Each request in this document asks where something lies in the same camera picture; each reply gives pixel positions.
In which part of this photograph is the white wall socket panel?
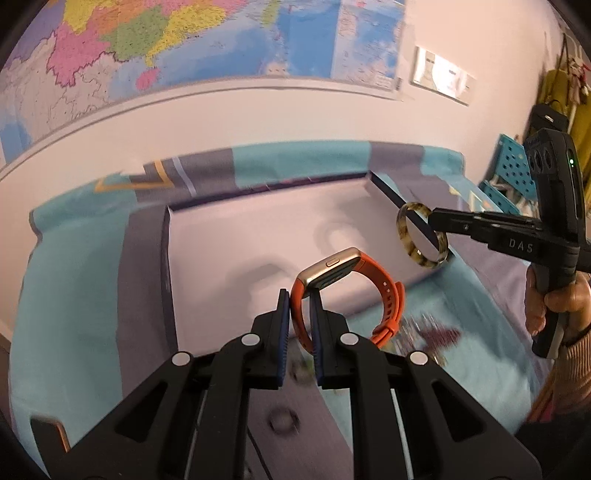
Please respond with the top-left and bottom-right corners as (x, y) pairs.
(411, 46), (477, 106)

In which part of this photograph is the teal grey patterned bedsheet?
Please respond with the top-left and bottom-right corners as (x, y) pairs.
(10, 141), (549, 451)

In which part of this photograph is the orange smart watch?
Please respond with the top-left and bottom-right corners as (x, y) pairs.
(290, 247), (406, 353)

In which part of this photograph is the black ring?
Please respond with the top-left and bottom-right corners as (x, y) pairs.
(267, 406), (301, 435)

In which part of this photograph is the navy shallow box tray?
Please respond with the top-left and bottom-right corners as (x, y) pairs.
(168, 176), (432, 355)

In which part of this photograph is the black handbag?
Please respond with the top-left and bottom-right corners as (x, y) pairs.
(525, 103), (569, 139)

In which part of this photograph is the brown sleeve forearm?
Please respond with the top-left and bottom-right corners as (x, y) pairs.
(553, 327), (590, 415)

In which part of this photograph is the teal perforated plastic chair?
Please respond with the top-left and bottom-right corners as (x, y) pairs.
(479, 134), (539, 218)

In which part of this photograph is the clear and maroon bead necklace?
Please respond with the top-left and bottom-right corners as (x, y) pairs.
(396, 313), (463, 365)

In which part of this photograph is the tortoiseshell bangle bracelet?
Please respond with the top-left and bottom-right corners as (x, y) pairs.
(394, 201), (451, 269)

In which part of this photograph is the mustard yellow hanging garment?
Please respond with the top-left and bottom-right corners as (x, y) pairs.
(537, 69), (590, 163)

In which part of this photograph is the colourful wall map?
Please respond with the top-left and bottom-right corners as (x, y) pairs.
(1, 1), (407, 164)

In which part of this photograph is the person's right hand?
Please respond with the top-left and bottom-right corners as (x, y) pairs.
(525, 267), (590, 341)

